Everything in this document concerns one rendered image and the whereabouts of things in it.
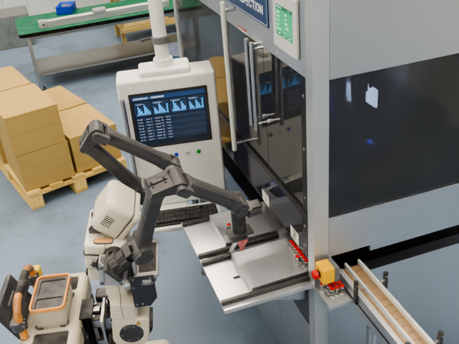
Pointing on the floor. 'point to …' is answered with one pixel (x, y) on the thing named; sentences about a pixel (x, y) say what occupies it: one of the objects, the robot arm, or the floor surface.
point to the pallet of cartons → (45, 138)
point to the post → (317, 153)
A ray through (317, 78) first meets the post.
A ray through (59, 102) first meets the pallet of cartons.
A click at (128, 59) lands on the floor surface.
